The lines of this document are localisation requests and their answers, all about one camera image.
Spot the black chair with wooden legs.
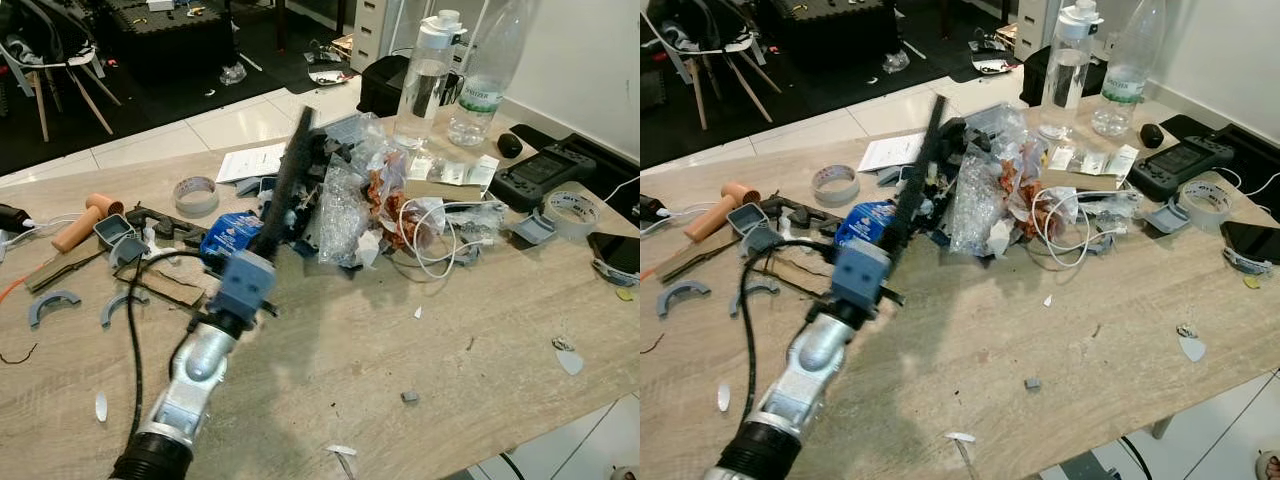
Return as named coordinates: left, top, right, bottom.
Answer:
left=0, top=0, right=123, bottom=143
left=640, top=0, right=776, bottom=133

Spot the grey boxy plastic part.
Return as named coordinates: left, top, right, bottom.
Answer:
left=93, top=213, right=149, bottom=269
left=725, top=202, right=781, bottom=256

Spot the black plastic gadget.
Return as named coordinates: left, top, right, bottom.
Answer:
left=935, top=117, right=969, bottom=166
left=290, top=128, right=359, bottom=191

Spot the brown cardboard strip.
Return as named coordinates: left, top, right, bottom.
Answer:
left=25, top=243, right=126, bottom=294
left=655, top=232, right=746, bottom=284

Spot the black floor mat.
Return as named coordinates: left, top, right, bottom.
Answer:
left=640, top=0, right=1021, bottom=166
left=0, top=0, right=356, bottom=176

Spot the clear plastic wrapper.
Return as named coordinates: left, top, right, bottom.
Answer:
left=965, top=102, right=1031, bottom=151
left=330, top=112, right=401, bottom=161

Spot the black tool case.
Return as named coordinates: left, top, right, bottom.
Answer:
left=770, top=0, right=901, bottom=66
left=100, top=0, right=238, bottom=81

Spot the white coiled cable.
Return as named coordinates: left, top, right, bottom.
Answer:
left=398, top=197, right=486, bottom=281
left=1043, top=188, right=1129, bottom=271

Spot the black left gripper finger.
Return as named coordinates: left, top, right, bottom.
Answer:
left=271, top=109, right=317, bottom=230
left=905, top=97, right=949, bottom=212
left=893, top=96, right=942, bottom=210
left=258, top=107, right=308, bottom=227

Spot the white plastic shard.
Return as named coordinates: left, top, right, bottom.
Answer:
left=553, top=340, right=586, bottom=378
left=1175, top=325, right=1209, bottom=363

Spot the flat brown cardboard piece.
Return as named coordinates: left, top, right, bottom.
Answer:
left=405, top=178, right=506, bottom=206
left=1050, top=168, right=1141, bottom=196

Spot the clear white-capped water bottle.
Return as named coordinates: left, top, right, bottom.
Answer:
left=1038, top=0, right=1101, bottom=141
left=393, top=10, right=469, bottom=151

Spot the red snack wrapper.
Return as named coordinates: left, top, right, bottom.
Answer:
left=1005, top=140, right=1061, bottom=241
left=365, top=150, right=421, bottom=256

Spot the clear tape roll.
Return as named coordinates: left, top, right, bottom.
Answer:
left=543, top=190, right=604, bottom=241
left=1178, top=180, right=1236, bottom=233

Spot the black bag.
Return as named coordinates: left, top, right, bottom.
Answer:
left=1018, top=45, right=1051, bottom=108
left=357, top=55, right=413, bottom=116

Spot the torn brown cardboard piece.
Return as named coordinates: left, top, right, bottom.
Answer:
left=113, top=262, right=221, bottom=309
left=750, top=250, right=836, bottom=298

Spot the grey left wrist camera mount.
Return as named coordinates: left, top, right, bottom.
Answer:
left=831, top=242, right=894, bottom=307
left=209, top=249, right=279, bottom=319

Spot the grey plastic clip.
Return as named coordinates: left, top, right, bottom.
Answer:
left=1225, top=245, right=1279, bottom=276
left=592, top=258, right=641, bottom=289

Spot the black smartphone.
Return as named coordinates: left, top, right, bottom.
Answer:
left=588, top=232, right=641, bottom=277
left=1220, top=220, right=1280, bottom=266

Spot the grey angular plastic part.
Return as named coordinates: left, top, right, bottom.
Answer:
left=510, top=208, right=558, bottom=247
left=1145, top=198, right=1193, bottom=236

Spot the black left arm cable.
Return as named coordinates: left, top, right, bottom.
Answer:
left=124, top=248, right=217, bottom=441
left=737, top=238, right=839, bottom=426

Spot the large clear green-label bottle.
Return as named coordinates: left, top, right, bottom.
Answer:
left=1090, top=0, right=1169, bottom=139
left=447, top=0, right=541, bottom=148

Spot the clear plastic bag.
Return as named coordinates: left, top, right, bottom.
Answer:
left=948, top=150, right=1011, bottom=256
left=318, top=160, right=386, bottom=269

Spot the white drawer cabinet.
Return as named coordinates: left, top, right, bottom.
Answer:
left=1015, top=0, right=1061, bottom=61
left=350, top=0, right=426, bottom=73

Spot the blue packet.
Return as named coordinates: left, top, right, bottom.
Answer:
left=198, top=210, right=263, bottom=263
left=835, top=200, right=898, bottom=249

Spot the grey curved plastic part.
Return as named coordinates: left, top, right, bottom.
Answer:
left=657, top=280, right=713, bottom=319
left=100, top=288, right=151, bottom=328
left=728, top=278, right=781, bottom=318
left=28, top=289, right=83, bottom=328

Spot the black hand tool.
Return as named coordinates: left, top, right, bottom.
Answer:
left=125, top=205, right=206, bottom=249
left=760, top=193, right=841, bottom=239

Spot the white printed paper sheet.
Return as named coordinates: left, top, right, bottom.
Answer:
left=858, top=132, right=926, bottom=174
left=216, top=142, right=293, bottom=185

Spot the black handheld game console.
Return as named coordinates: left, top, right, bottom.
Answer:
left=1128, top=135, right=1236, bottom=204
left=492, top=145, right=598, bottom=213

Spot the white plastic spoon piece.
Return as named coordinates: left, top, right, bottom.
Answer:
left=325, top=443, right=359, bottom=480
left=945, top=430, right=979, bottom=471

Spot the grey tape roll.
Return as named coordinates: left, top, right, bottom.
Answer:
left=174, top=176, right=221, bottom=217
left=811, top=164, right=861, bottom=207

